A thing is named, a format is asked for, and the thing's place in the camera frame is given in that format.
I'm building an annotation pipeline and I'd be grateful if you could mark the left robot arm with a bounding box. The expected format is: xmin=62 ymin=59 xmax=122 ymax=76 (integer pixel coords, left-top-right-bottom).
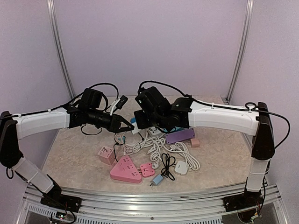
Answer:
xmin=0 ymin=88 xmax=134 ymax=208

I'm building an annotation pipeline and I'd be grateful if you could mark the pink square plug adapter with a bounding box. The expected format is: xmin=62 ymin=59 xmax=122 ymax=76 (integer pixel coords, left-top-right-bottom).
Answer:
xmin=140 ymin=163 xmax=155 ymax=178

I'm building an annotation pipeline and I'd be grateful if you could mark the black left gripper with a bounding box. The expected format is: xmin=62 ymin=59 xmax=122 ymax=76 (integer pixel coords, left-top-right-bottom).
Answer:
xmin=87 ymin=108 xmax=134 ymax=133

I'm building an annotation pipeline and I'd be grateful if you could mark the aluminium frame post right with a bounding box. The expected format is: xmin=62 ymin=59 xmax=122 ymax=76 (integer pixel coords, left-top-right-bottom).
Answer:
xmin=225 ymin=0 xmax=254 ymax=103

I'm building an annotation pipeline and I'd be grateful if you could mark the blue plug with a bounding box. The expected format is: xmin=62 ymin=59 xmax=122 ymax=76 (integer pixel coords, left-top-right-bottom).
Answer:
xmin=130 ymin=117 xmax=136 ymax=124

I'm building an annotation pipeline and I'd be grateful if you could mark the teal power strip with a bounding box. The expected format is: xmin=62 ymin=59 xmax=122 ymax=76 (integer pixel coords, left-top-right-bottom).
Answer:
xmin=163 ymin=127 xmax=184 ymax=133

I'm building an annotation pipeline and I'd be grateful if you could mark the white thick power cord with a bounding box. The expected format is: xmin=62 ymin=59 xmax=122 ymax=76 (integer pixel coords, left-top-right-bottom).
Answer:
xmin=122 ymin=132 xmax=201 ymax=170

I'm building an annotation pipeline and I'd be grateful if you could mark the pink triangular power strip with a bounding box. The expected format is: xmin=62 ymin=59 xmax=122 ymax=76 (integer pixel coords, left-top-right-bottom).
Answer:
xmin=110 ymin=155 xmax=142 ymax=183

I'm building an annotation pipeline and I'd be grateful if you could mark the short black usb cable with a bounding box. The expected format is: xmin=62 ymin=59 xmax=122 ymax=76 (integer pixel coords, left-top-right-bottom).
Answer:
xmin=160 ymin=153 xmax=176 ymax=182

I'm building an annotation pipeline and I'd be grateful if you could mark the black coiled cable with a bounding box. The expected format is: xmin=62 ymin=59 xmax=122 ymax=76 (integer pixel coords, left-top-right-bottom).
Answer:
xmin=113 ymin=132 xmax=145 ymax=164

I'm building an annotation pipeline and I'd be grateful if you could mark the purple power strip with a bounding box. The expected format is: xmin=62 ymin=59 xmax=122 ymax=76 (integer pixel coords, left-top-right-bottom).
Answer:
xmin=165 ymin=128 xmax=195 ymax=144

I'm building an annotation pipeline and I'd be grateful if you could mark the white plug adapter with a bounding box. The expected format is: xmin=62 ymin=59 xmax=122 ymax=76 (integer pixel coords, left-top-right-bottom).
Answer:
xmin=174 ymin=161 xmax=188 ymax=175

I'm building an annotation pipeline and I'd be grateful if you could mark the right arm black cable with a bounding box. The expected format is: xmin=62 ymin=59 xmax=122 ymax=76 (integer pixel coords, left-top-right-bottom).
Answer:
xmin=138 ymin=80 xmax=290 ymax=210

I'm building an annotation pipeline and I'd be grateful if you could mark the teal plug adapter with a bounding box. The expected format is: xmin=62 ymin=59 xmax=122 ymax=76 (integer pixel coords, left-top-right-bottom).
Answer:
xmin=115 ymin=134 xmax=126 ymax=144

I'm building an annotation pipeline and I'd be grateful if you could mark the white cube socket adapter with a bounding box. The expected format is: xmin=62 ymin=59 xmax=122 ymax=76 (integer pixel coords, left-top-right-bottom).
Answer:
xmin=131 ymin=122 xmax=141 ymax=135

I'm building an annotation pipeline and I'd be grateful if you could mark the light blue plug adapter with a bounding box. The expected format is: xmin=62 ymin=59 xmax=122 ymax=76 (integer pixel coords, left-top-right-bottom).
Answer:
xmin=150 ymin=174 xmax=164 ymax=187

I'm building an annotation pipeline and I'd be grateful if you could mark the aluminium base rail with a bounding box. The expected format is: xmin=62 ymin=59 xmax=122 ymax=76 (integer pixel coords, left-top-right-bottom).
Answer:
xmin=16 ymin=184 xmax=290 ymax=224

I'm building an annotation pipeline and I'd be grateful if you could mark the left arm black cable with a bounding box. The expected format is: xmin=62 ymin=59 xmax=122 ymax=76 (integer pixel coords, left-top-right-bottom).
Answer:
xmin=0 ymin=81 xmax=120 ymax=180

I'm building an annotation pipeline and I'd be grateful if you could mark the pink cube socket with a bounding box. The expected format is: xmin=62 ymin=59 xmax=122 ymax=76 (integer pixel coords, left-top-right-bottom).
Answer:
xmin=98 ymin=146 xmax=115 ymax=165

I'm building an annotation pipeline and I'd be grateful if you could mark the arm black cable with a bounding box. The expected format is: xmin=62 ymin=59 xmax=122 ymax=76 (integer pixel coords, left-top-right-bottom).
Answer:
xmin=0 ymin=81 xmax=120 ymax=180
xmin=138 ymin=80 xmax=290 ymax=210

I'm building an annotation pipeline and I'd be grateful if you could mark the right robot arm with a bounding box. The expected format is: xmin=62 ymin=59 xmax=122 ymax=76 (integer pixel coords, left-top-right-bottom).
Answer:
xmin=134 ymin=86 xmax=275 ymax=207

